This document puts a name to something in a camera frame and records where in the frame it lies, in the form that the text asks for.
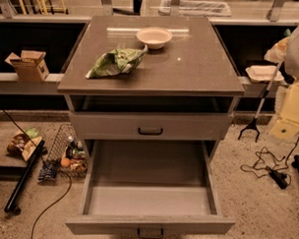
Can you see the wire mesh basket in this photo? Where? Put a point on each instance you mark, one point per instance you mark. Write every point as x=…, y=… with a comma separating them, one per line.
x=67, y=145

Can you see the grabber reacher tool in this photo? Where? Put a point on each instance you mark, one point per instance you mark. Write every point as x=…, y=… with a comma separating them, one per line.
x=253, y=124

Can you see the grey drawer cabinet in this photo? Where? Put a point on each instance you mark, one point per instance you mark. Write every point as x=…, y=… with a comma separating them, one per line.
x=190, y=74

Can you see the white takeout container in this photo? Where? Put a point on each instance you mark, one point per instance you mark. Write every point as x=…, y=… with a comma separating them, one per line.
x=261, y=73

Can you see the white tray background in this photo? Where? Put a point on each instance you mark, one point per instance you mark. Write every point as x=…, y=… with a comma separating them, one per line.
x=191, y=8

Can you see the green jalapeno chip bag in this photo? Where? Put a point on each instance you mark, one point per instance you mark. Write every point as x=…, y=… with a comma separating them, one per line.
x=115, y=62

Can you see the closed grey top drawer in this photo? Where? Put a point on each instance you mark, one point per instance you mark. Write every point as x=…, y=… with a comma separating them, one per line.
x=143, y=126

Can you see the orange fruit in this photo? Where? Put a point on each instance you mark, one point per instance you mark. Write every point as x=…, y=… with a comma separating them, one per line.
x=65, y=162

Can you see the blue snack bag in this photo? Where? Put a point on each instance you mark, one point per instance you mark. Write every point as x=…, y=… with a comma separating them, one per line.
x=48, y=171

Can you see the brown cardboard box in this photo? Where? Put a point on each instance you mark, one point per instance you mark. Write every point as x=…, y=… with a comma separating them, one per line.
x=30, y=65

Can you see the snack bags pile left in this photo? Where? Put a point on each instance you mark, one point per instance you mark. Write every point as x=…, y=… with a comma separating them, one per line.
x=24, y=143

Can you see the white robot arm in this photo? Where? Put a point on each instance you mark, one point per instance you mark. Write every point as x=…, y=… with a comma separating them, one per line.
x=286, y=123

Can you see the black power adapter with cable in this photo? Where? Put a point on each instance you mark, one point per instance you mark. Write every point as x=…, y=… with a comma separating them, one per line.
x=282, y=179

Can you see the open grey middle drawer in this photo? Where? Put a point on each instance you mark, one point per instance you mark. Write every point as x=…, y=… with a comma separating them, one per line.
x=149, y=188

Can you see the black pole on floor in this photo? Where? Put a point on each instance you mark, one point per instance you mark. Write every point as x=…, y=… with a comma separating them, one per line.
x=12, y=204

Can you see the white paper bowl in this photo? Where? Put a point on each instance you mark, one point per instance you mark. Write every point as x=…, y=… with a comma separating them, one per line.
x=154, y=38

